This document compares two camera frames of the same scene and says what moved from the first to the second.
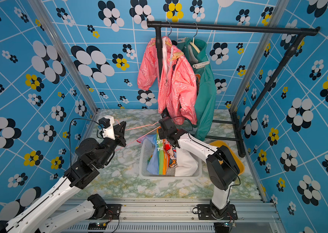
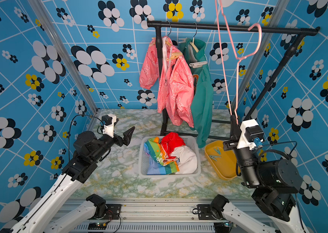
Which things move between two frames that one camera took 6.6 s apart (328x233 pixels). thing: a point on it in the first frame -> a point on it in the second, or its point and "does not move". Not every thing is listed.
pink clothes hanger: [138, 127] -> [238, 58]
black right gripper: [161, 131] -> [237, 133]
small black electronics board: [97, 225] does not move
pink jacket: [177, 89] does not move
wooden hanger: [176, 54] does not move
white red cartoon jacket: [165, 159] does not move
